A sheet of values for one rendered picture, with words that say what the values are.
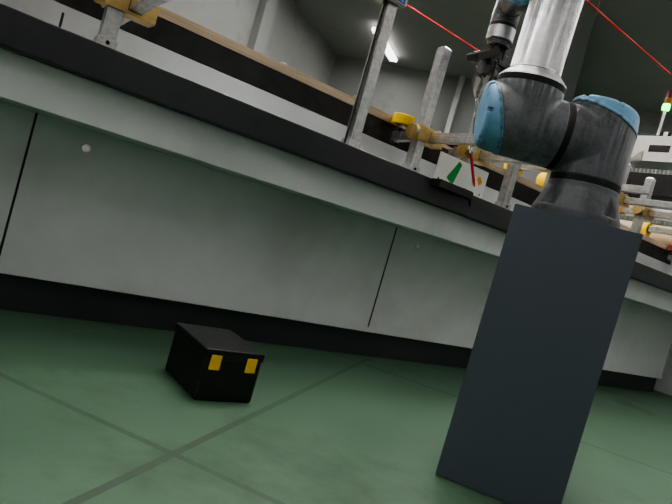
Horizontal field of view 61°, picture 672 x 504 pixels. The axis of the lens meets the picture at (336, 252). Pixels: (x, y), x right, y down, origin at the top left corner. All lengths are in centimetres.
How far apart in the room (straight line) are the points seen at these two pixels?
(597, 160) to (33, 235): 138
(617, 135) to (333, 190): 82
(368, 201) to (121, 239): 76
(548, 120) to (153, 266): 115
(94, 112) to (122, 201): 33
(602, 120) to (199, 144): 96
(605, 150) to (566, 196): 12
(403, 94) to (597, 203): 900
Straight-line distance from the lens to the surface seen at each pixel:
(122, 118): 151
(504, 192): 230
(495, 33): 208
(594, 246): 126
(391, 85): 1032
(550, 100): 133
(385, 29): 187
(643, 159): 509
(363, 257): 213
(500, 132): 129
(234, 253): 186
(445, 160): 202
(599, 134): 134
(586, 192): 132
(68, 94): 148
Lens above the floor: 44
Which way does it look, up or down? 2 degrees down
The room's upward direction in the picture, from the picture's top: 16 degrees clockwise
